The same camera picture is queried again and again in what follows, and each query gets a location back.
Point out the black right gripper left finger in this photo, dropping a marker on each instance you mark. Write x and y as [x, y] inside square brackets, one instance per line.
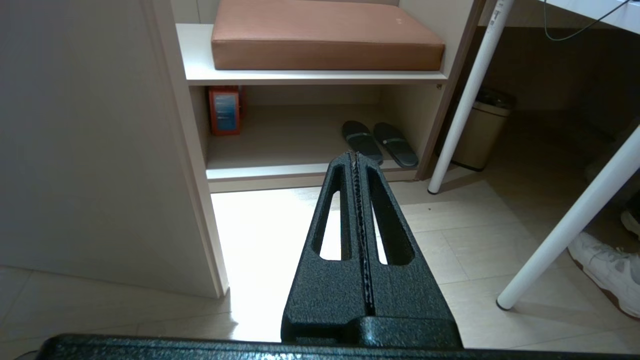
[320, 300]

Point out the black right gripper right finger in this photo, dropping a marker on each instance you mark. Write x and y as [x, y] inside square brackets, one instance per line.
[415, 295]

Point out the black slipper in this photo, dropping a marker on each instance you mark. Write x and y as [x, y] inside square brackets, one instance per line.
[361, 140]
[396, 144]

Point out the beige metal trash bin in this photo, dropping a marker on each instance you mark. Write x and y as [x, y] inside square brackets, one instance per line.
[477, 132]

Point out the white and tan sneaker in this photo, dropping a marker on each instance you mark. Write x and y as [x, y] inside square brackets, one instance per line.
[610, 270]
[632, 222]

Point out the orange box with blue label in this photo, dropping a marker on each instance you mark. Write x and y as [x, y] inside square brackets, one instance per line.
[225, 112]

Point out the white table with round legs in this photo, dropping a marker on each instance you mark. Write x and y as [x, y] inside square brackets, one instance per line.
[472, 90]

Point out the white bench shelf cabinet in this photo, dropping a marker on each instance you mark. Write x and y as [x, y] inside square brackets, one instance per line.
[300, 77]

